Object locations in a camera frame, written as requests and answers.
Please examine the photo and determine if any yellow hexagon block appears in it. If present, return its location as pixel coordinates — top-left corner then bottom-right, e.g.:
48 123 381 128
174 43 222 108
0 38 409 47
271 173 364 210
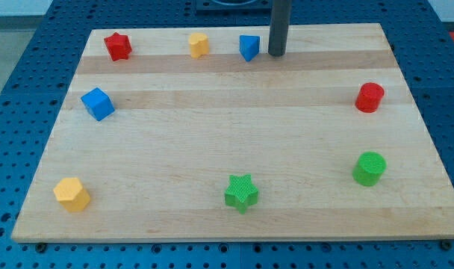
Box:
53 177 90 212

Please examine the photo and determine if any green cylinder block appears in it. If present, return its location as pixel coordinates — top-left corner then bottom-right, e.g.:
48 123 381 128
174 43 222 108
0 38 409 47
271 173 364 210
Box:
352 152 387 187

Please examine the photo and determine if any blue triangular prism block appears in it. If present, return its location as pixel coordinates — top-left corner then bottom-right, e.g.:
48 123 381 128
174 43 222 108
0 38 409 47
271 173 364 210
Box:
239 35 261 62

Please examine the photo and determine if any red star block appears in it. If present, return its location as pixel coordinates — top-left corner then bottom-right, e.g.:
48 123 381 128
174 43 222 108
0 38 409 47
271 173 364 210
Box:
104 32 132 61

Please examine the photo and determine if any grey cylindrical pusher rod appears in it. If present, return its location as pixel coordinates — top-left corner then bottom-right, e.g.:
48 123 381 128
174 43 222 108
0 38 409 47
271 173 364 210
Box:
268 0 292 57

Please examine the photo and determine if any red cylinder block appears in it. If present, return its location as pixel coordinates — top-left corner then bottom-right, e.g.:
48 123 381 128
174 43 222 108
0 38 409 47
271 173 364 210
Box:
355 82 385 113

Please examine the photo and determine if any green star block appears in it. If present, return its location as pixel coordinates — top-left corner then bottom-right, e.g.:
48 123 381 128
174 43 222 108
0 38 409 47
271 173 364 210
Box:
224 174 258 214

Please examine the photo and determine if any blue cube block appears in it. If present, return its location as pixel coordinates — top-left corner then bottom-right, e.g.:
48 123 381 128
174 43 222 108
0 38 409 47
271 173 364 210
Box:
81 87 115 121

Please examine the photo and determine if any light wooden board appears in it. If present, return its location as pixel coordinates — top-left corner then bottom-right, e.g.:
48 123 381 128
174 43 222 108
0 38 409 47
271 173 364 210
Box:
12 23 454 243

